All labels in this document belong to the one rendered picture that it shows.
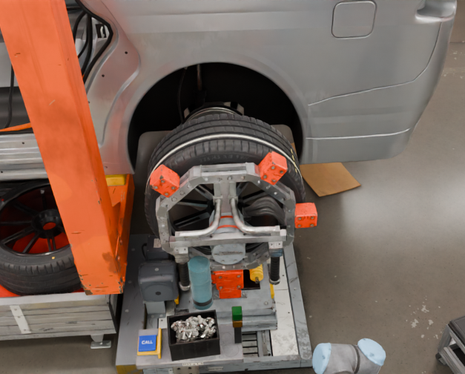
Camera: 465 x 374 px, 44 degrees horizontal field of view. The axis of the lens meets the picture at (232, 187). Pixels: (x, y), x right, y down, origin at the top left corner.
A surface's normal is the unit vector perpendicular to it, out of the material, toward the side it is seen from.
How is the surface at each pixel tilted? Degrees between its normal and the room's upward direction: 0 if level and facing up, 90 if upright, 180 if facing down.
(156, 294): 90
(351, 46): 90
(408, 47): 90
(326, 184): 1
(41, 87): 90
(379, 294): 0
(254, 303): 0
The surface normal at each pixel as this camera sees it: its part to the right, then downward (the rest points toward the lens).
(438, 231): -0.03, -0.75
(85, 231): 0.05, 0.66
